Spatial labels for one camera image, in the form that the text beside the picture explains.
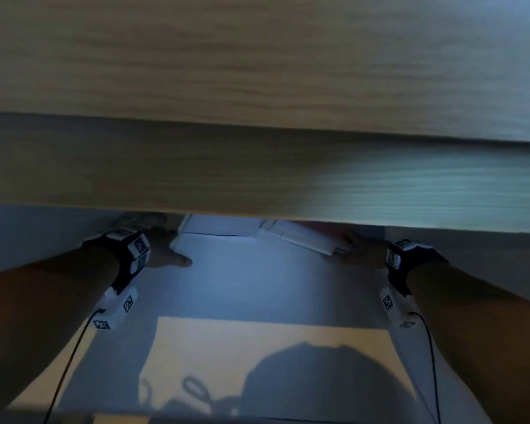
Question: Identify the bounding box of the person's right hand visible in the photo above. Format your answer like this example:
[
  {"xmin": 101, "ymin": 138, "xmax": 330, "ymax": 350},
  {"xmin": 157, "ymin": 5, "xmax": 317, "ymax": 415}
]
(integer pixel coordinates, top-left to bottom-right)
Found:
[{"xmin": 322, "ymin": 229, "xmax": 389, "ymax": 270}]

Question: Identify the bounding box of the person's left hand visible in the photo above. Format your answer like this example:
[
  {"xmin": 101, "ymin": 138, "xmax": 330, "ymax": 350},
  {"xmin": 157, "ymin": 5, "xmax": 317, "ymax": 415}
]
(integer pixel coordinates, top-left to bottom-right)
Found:
[{"xmin": 148, "ymin": 227, "xmax": 193, "ymax": 269}]

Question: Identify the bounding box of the person's right forearm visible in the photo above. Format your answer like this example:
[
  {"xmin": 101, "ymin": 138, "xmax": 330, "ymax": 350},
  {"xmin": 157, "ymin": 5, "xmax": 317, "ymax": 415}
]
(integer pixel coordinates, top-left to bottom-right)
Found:
[{"xmin": 406, "ymin": 260, "xmax": 530, "ymax": 424}]

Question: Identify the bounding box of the person's left forearm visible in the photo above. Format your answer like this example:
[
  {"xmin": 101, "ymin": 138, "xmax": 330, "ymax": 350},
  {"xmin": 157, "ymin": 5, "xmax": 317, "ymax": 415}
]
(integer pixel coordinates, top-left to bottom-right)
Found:
[{"xmin": 0, "ymin": 247, "xmax": 120, "ymax": 411}]

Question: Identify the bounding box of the black marker wristband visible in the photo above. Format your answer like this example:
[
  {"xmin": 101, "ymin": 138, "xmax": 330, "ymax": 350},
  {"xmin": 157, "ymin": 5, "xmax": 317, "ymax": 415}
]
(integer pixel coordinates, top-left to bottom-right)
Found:
[
  {"xmin": 82, "ymin": 228, "xmax": 152, "ymax": 294},
  {"xmin": 385, "ymin": 238, "xmax": 449, "ymax": 297}
]

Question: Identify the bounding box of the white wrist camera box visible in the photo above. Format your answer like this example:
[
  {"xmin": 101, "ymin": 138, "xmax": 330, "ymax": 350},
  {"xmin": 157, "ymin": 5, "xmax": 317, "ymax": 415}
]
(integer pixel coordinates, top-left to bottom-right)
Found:
[
  {"xmin": 379, "ymin": 284, "xmax": 418, "ymax": 328},
  {"xmin": 92, "ymin": 286, "xmax": 138, "ymax": 330}
]

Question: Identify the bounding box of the black camera cable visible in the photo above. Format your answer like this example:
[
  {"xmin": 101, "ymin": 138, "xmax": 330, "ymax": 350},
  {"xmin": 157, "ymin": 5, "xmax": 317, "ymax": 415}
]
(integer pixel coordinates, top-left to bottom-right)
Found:
[
  {"xmin": 42, "ymin": 309, "xmax": 107, "ymax": 424},
  {"xmin": 408, "ymin": 311, "xmax": 442, "ymax": 424}
]

